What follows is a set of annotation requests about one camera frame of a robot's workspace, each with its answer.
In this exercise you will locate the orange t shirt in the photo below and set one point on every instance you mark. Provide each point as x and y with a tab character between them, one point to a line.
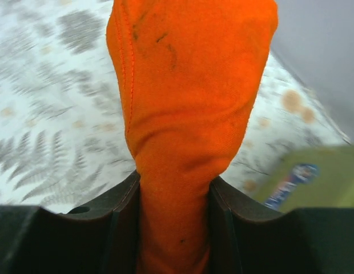
188	75

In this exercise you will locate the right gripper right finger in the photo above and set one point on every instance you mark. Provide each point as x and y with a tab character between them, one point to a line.
247	237

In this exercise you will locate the olive green plastic tub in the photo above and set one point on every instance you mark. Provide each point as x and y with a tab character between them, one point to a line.
312	177

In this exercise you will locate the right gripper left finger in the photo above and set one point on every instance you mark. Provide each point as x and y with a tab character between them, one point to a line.
99	236

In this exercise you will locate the floral patterned table cloth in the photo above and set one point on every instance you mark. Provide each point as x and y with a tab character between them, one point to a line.
61	127

